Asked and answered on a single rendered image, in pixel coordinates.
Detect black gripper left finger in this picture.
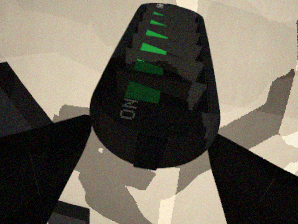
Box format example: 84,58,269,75
0,115,90,224

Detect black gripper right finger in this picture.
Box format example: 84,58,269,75
208,133,298,224

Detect dark grey switch unit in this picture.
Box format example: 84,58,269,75
89,3,221,172

